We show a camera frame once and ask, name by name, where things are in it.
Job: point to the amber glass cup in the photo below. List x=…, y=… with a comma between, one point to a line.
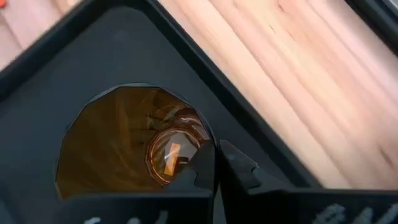
x=105, y=146

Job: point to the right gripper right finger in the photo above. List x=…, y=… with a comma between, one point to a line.
x=248, y=205

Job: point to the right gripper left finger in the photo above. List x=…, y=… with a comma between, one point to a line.
x=186, y=208

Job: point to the black aluminium table frame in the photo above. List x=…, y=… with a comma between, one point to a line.
x=379, y=18

